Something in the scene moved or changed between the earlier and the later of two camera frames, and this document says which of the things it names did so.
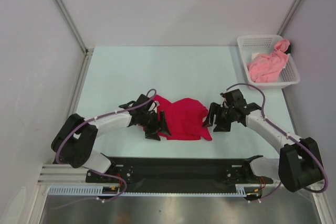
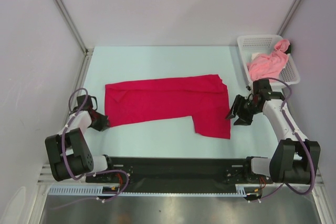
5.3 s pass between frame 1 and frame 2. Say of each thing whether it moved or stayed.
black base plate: stayed
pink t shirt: stayed
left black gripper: moved
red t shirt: moved
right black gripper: moved
